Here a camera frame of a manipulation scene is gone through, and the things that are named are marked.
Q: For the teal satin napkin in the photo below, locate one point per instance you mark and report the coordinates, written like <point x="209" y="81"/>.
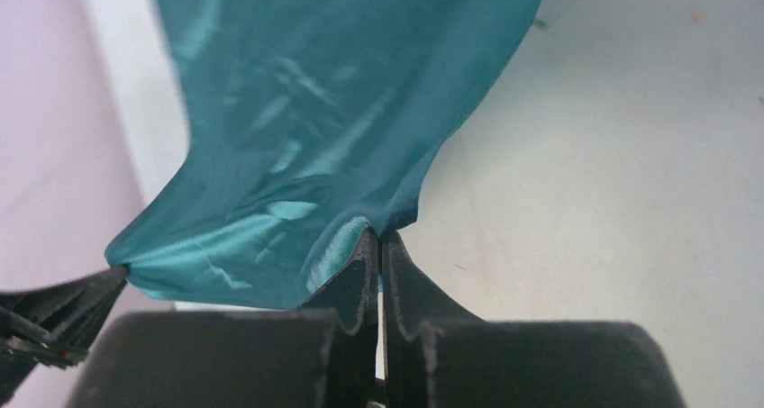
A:
<point x="310" y="121"/>

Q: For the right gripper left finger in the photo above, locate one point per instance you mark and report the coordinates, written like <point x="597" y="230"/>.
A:
<point x="320" y="354"/>

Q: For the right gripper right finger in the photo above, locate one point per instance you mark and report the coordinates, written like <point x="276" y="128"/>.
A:
<point x="439" y="354"/>

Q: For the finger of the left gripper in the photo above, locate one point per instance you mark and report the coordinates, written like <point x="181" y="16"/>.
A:
<point x="25" y="345"/>
<point x="75" y="310"/>

